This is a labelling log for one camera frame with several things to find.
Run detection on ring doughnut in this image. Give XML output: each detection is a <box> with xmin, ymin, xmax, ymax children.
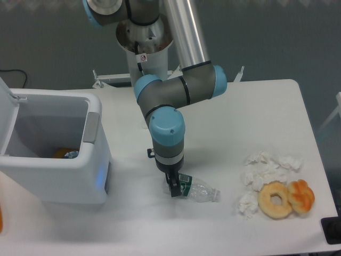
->
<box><xmin>257</xmin><ymin>182</ymin><xmax>293</xmax><ymax>219</ymax></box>

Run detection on black cable on floor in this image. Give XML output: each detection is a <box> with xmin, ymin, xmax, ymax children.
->
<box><xmin>0</xmin><ymin>69</ymin><xmax>28</xmax><ymax>89</ymax></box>

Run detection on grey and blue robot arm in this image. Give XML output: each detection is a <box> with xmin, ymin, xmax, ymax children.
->
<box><xmin>83</xmin><ymin>1</ymin><xmax>227</xmax><ymax>197</ymax></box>

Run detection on white trash bin lid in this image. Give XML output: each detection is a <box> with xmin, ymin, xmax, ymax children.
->
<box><xmin>1</xmin><ymin>78</ymin><xmax>27</xmax><ymax>155</ymax></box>

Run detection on black device at table edge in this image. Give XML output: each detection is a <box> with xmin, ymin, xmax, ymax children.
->
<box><xmin>321</xmin><ymin>217</ymin><xmax>340</xmax><ymax>245</ymax></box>

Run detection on crushed clear plastic bottle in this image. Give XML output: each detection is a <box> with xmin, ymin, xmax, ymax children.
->
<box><xmin>163</xmin><ymin>173</ymin><xmax>221</xmax><ymax>203</ymax></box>

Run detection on white frame at right edge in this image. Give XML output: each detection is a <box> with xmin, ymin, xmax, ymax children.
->
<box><xmin>316</xmin><ymin>92</ymin><xmax>340</xmax><ymax>141</ymax></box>

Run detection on orange object at left edge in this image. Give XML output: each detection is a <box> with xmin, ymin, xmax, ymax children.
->
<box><xmin>0</xmin><ymin>206</ymin><xmax>4</xmax><ymax>233</ymax></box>

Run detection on white trash bin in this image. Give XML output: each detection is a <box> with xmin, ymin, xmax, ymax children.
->
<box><xmin>1</xmin><ymin>89</ymin><xmax>111</xmax><ymax>204</ymax></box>

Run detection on orange glazed bread roll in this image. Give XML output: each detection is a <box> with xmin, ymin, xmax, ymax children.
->
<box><xmin>287</xmin><ymin>179</ymin><xmax>315</xmax><ymax>214</ymax></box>

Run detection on large crumpled white tissue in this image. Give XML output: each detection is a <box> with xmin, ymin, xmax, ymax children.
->
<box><xmin>241</xmin><ymin>151</ymin><xmax>304</xmax><ymax>191</ymax></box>

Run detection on crumpled wrapper inside bin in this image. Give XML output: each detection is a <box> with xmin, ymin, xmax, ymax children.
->
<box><xmin>63</xmin><ymin>150</ymin><xmax>79</xmax><ymax>159</ymax></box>

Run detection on orange trash inside bin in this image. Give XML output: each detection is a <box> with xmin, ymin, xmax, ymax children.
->
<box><xmin>52</xmin><ymin>148</ymin><xmax>79</xmax><ymax>158</ymax></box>

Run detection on small crumpled white tissue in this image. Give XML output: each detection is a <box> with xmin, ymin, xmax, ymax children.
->
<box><xmin>238</xmin><ymin>191</ymin><xmax>258</xmax><ymax>220</ymax></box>

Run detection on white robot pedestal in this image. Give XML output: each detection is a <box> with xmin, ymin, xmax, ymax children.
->
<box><xmin>116</xmin><ymin>14</ymin><xmax>173</xmax><ymax>86</ymax></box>

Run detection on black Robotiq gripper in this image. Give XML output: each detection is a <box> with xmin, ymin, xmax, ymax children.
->
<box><xmin>156</xmin><ymin>159</ymin><xmax>184</xmax><ymax>197</ymax></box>

